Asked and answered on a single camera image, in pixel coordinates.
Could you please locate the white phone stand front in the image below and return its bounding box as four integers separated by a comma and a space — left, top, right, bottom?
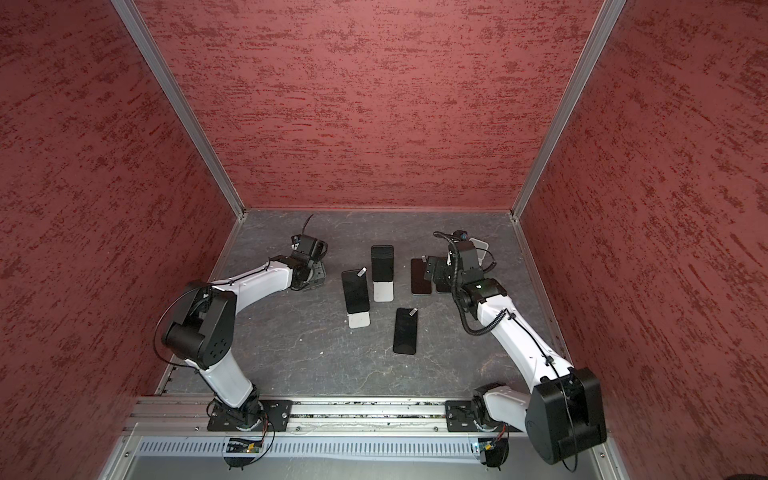
347, 312, 371, 329

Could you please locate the corner aluminium post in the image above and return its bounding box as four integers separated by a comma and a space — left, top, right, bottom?
510, 0, 626, 222
111, 0, 246, 221

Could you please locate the white slotted cable duct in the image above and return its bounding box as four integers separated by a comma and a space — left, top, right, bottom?
135, 436, 480, 463

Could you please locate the white phone stand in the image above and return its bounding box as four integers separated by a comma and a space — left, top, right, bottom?
470, 238, 489, 264
373, 281, 394, 303
347, 312, 371, 329

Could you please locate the purple case phone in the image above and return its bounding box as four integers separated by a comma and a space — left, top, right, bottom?
393, 308, 418, 355

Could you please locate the aluminium frame rail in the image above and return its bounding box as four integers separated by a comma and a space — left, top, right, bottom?
122, 394, 452, 438

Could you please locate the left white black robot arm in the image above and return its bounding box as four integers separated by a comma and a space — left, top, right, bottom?
161, 234, 328, 431

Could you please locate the black phone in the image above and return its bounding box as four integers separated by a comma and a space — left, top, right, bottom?
433, 257, 453, 293
371, 245, 394, 283
341, 267, 370, 315

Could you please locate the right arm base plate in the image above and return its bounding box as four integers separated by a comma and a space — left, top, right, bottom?
445, 397, 528, 434

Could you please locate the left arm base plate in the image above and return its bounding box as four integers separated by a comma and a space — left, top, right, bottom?
206, 399, 294, 434

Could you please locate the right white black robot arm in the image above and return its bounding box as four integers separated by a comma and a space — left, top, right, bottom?
425, 231, 608, 465

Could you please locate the left corner aluminium post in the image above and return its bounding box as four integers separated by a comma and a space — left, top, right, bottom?
111, 0, 246, 221

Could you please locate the silver edged phone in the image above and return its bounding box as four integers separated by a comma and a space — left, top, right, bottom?
410, 258, 432, 295

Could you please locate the right corner aluminium post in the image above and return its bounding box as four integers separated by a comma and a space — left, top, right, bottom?
510, 0, 626, 222

